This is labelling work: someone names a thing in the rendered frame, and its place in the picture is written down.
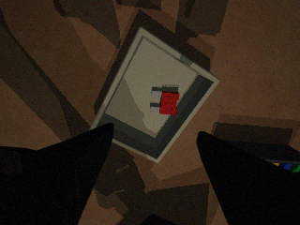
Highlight red blade fuse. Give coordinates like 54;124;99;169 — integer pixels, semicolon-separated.
150;91;180;115

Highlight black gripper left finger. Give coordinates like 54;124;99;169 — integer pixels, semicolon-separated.
0;123;113;225

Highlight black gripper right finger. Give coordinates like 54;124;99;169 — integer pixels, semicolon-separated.
196;131;300;225

